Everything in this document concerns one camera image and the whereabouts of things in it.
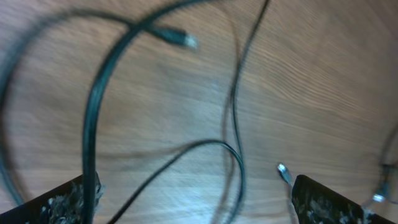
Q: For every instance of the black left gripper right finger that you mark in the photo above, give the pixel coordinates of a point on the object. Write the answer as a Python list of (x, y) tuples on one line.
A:
[(315, 203)]

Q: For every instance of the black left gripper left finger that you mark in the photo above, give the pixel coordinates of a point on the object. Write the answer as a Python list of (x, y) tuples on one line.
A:
[(63, 204)]

